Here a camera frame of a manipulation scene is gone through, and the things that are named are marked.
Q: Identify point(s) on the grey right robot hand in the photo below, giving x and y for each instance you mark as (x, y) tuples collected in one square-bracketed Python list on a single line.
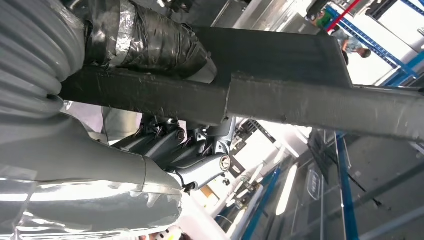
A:
[(82, 159)]

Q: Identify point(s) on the person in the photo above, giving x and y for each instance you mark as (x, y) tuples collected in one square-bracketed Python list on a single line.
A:
[(323, 20), (351, 44)]

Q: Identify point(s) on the red barrier belt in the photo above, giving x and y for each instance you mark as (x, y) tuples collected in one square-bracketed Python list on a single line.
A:
[(341, 15)]

